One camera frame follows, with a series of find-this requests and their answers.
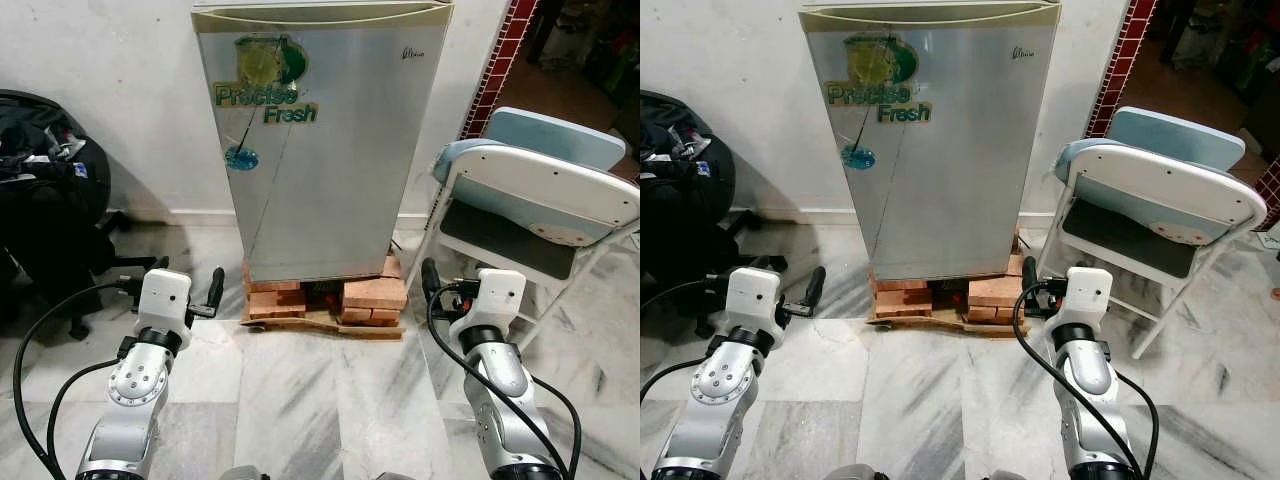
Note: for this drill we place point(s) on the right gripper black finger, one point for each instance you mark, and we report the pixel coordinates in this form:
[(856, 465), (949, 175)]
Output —
[(1029, 277), (432, 280)]

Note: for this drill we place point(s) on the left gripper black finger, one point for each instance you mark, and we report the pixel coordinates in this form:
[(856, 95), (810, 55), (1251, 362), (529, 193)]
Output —
[(816, 286), (768, 264), (160, 264), (215, 287)]

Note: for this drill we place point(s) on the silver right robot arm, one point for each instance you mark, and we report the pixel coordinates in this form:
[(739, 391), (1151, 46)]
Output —
[(500, 375), (1085, 375)]

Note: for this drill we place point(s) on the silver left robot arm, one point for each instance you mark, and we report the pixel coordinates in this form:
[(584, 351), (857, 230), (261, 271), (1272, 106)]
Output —
[(135, 390), (720, 385)]

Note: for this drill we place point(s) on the silver single-door fridge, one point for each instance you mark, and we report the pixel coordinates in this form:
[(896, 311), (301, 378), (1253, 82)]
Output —
[(350, 200), (960, 200)]

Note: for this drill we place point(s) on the brown wooden board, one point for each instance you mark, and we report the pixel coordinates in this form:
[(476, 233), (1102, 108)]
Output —
[(940, 325), (320, 328)]

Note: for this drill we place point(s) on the black office chair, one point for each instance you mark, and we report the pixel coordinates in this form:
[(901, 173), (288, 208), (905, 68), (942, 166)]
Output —
[(50, 200), (685, 190)]

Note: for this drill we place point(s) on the white blue folding chair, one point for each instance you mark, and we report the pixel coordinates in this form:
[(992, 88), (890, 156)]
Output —
[(540, 185), (1165, 185)]

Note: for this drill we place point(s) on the grey left robot leg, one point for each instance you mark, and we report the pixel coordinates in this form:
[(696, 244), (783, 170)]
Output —
[(243, 473), (852, 473)]

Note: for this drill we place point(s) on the green Precise Fresh sticker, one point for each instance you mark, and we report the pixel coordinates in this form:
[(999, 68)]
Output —
[(875, 95), (262, 95)]

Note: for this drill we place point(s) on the white paper scrap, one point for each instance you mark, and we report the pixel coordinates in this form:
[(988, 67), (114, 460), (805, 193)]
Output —
[(1268, 240)]

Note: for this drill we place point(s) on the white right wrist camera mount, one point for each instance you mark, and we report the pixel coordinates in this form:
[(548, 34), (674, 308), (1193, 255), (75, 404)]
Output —
[(1085, 298), (495, 300)]

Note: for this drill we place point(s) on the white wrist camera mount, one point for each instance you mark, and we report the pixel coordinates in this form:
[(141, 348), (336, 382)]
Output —
[(495, 300), (1085, 298), (752, 300), (163, 300)]

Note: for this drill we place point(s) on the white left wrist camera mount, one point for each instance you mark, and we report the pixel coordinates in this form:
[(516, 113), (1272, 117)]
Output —
[(163, 300), (752, 300)]

